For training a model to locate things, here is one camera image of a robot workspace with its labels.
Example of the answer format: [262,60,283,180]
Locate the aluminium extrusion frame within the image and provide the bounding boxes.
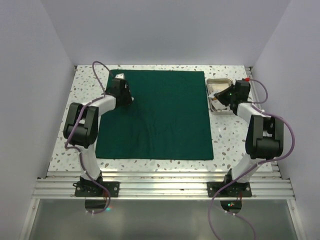
[18,65,301,240]

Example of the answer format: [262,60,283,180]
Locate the stainless steel tray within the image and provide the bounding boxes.
[206,77,238,116]

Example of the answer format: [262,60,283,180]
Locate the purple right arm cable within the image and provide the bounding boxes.
[208,77,297,240]

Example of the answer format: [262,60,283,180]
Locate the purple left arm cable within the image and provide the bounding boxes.
[64,60,112,215]

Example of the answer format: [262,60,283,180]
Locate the white gauze pad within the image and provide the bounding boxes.
[208,93,217,100]

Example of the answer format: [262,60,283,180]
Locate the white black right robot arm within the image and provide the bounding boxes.
[208,78,284,197]

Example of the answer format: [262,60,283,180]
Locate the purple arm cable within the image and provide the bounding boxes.
[64,60,112,215]
[208,77,297,240]

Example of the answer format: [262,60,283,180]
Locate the green surgical drape cloth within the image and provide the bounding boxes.
[95,70,214,160]

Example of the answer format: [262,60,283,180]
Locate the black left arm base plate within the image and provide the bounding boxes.
[72,181,120,198]

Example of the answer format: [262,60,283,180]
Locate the beige packaged dressing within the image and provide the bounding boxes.
[207,83,230,94]

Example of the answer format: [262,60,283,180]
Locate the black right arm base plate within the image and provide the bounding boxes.
[206,181,252,198]

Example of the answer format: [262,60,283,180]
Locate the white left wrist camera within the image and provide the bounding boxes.
[114,73,126,80]

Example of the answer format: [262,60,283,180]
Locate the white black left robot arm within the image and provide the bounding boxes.
[63,73,134,197]

